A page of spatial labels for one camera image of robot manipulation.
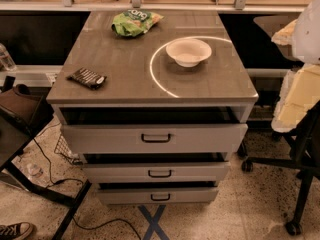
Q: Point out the black office chair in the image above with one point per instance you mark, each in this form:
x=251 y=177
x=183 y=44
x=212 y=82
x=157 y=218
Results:
x=304 y=156

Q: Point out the white paper bowl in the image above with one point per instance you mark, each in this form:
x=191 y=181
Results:
x=188 y=52

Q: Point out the wire mesh basket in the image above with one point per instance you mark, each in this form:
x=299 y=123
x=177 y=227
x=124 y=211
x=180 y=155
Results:
x=64 y=151

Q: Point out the middle grey drawer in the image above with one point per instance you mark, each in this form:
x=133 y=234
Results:
x=156 y=172

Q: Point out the grey drawer cabinet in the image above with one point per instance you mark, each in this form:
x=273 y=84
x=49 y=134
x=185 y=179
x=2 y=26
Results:
x=144 y=86

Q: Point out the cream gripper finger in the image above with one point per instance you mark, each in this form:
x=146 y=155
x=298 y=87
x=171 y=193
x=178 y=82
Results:
x=284 y=35
x=299 y=92

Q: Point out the grey drawer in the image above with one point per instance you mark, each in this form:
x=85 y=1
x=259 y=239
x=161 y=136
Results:
x=105 y=139
x=156 y=172
x=158 y=196

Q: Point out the bottom grey drawer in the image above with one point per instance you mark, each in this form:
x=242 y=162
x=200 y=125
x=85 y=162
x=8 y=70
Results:
x=158 y=196

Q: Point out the brown bag on table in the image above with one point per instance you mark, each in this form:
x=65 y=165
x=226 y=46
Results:
x=28 y=113

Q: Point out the top grey drawer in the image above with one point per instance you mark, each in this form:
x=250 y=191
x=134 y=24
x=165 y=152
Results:
x=105 y=139

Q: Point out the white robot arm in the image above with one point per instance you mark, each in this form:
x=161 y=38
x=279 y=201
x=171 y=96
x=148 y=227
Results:
x=306 y=36

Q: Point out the clear plastic water bottle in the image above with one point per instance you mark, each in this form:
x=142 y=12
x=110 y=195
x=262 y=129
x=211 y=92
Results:
x=6 y=59

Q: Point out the black side table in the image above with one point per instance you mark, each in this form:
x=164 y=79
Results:
x=13 y=141

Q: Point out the plastic bottle on floor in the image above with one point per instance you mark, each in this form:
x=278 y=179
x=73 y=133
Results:
x=34 y=171

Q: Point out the dark chocolate rxbar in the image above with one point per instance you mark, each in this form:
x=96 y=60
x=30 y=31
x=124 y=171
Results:
x=87 y=78

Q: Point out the green chip bag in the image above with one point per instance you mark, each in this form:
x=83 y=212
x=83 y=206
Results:
x=134 y=22

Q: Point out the black sneaker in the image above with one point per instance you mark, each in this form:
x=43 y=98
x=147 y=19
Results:
x=18 y=231

